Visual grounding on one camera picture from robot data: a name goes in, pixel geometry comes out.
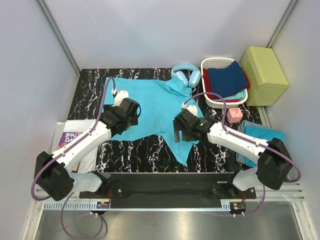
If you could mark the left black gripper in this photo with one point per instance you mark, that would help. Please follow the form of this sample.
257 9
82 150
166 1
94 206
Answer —
135 116

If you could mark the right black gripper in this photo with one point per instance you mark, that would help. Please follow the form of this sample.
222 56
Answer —
177 128

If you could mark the turquoise t-shirt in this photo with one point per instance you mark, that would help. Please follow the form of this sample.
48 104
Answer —
160 101

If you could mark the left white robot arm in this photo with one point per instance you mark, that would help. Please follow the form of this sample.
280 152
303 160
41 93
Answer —
54 171

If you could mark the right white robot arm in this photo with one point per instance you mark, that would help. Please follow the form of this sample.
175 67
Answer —
273 162

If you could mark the pile of teal t-shirts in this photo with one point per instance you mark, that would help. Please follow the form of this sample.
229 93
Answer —
260 131

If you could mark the pink cube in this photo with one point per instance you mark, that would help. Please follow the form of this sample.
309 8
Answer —
234 115

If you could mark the light blue headphones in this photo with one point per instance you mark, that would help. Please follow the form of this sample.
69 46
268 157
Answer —
195 76

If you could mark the white paper sheets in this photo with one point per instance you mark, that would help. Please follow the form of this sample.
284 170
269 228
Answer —
88 163

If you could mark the navy blue folded t-shirt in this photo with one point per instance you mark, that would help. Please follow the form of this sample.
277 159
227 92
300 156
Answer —
227 81

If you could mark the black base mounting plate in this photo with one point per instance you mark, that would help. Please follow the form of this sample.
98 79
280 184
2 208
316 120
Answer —
161 191

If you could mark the teal folded t-shirt in basket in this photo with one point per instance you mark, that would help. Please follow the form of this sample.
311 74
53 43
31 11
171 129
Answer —
237 97

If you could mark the white plastic laundry basket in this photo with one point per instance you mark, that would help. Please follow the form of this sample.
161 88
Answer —
220 63

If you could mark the yellow-green storage box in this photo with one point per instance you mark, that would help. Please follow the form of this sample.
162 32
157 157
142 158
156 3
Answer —
267 79

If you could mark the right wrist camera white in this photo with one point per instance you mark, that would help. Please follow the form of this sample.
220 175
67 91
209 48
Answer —
191 108

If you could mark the aluminium rail frame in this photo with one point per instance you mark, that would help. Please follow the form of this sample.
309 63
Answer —
261 214

